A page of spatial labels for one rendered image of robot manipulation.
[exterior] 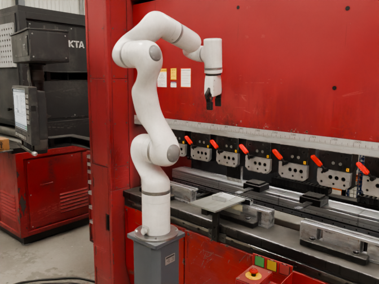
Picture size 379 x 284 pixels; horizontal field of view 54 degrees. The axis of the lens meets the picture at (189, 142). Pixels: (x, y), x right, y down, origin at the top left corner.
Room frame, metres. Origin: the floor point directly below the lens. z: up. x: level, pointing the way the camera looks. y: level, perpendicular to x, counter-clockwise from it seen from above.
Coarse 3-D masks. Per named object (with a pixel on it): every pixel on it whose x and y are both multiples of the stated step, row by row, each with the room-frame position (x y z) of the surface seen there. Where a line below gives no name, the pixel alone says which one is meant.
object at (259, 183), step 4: (248, 180) 2.22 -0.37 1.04; (252, 180) 2.22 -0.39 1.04; (256, 180) 2.22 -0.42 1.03; (260, 180) 2.22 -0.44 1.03; (244, 184) 2.20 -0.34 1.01; (248, 184) 2.18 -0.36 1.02; (252, 184) 2.17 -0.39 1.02; (256, 184) 2.15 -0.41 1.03; (260, 184) 2.15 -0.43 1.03; (264, 184) 2.18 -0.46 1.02; (268, 184) 2.20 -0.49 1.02; (244, 188) 2.20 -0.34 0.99; (248, 188) 2.15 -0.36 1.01; (252, 188) 2.15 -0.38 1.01; (256, 188) 2.14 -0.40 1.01; (260, 188) 2.13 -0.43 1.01; (264, 188) 2.16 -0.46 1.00; (268, 188) 2.20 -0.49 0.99; (236, 192) 2.07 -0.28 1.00; (240, 192) 2.07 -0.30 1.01; (244, 192) 2.09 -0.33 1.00; (260, 192) 2.13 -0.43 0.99
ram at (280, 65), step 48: (192, 0) 2.21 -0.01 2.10; (240, 0) 1.98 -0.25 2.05; (288, 0) 1.80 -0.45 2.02; (336, 0) 1.64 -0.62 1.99; (240, 48) 1.98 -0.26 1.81; (288, 48) 1.79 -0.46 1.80; (336, 48) 1.63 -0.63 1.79; (192, 96) 2.21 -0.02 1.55; (240, 96) 1.97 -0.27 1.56; (288, 96) 1.78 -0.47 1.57; (336, 96) 1.62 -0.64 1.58; (288, 144) 1.77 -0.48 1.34
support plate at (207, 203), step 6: (204, 198) 1.97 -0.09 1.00; (210, 198) 1.97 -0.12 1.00; (234, 198) 1.97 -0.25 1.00; (240, 198) 1.97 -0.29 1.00; (192, 204) 1.88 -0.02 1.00; (198, 204) 1.87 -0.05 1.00; (204, 204) 1.87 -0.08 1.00; (210, 204) 1.87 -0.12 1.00; (216, 204) 1.87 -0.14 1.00; (222, 204) 1.87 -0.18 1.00; (228, 204) 1.87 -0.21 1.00; (234, 204) 1.89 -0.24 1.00; (210, 210) 1.79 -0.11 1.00; (216, 210) 1.78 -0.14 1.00
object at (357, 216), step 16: (176, 176) 2.68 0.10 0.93; (192, 176) 2.57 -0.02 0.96; (208, 176) 2.49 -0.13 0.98; (224, 176) 2.50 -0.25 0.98; (256, 192) 2.20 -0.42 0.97; (272, 192) 2.14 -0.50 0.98; (288, 192) 2.14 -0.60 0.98; (272, 208) 2.13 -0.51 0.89; (288, 208) 2.06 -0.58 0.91; (304, 208) 1.98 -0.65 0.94; (320, 208) 1.92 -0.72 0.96; (336, 208) 1.87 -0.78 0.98; (352, 208) 1.87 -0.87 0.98; (368, 208) 1.87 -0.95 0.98; (336, 224) 1.86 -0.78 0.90; (352, 224) 1.80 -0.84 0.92; (368, 224) 1.75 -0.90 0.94
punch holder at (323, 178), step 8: (320, 152) 1.66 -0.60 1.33; (328, 152) 1.63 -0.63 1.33; (336, 152) 1.61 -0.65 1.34; (320, 160) 1.66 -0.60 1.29; (328, 160) 1.63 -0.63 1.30; (336, 160) 1.61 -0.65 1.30; (344, 160) 1.58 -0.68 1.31; (352, 160) 1.57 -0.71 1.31; (320, 168) 1.65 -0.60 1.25; (336, 168) 1.61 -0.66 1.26; (344, 168) 1.58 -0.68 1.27; (352, 168) 1.58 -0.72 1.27; (320, 176) 1.65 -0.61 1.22; (328, 176) 1.63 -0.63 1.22; (336, 176) 1.62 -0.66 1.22; (344, 176) 1.58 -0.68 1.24; (352, 176) 1.59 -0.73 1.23; (320, 184) 1.65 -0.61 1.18; (328, 184) 1.62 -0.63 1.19; (336, 184) 1.60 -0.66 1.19; (344, 184) 1.58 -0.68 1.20; (352, 184) 1.60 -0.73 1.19
